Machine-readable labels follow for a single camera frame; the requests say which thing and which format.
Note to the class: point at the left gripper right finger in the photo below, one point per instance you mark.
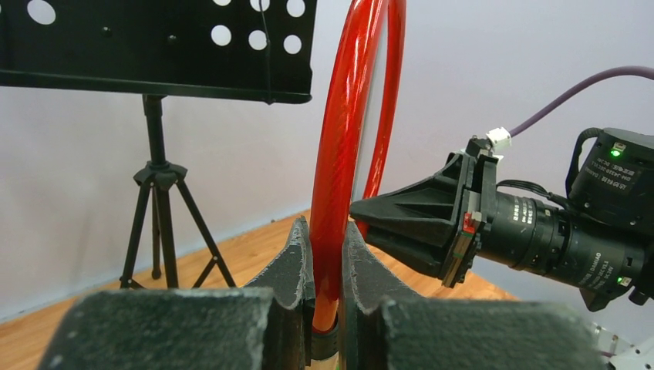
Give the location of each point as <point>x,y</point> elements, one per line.
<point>385,324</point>

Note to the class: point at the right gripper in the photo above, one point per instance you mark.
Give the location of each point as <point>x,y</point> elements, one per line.
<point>432,226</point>

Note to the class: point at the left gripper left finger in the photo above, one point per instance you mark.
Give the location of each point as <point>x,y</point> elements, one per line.
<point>265,324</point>

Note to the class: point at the thick red cable lock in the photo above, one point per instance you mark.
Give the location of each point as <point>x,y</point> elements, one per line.
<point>335,168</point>

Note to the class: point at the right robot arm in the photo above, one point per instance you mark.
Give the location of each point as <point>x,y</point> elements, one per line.
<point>597,238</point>

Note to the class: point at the black music stand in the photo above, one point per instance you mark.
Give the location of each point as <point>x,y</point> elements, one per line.
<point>241,50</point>

